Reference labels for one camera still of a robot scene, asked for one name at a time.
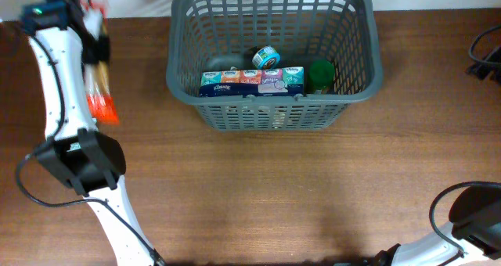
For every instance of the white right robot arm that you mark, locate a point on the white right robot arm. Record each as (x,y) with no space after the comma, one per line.
(472,233)

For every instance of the green lid jar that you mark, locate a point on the green lid jar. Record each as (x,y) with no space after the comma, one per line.
(320,77)

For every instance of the grey plastic basket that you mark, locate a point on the grey plastic basket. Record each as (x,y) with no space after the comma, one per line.
(217,35)

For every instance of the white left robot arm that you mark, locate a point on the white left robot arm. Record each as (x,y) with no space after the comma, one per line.
(72,47)

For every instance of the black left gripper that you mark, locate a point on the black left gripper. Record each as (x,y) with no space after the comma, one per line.
(103,51)

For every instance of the beige brown snack bag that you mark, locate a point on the beige brown snack bag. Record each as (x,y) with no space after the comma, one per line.
(264,115)

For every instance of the blue biscuit box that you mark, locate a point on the blue biscuit box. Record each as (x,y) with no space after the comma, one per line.
(289,81)

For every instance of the orange biscuit packet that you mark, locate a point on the orange biscuit packet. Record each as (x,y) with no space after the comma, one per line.
(96,80)

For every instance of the blue round tin can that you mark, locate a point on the blue round tin can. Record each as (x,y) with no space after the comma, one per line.
(266,58)

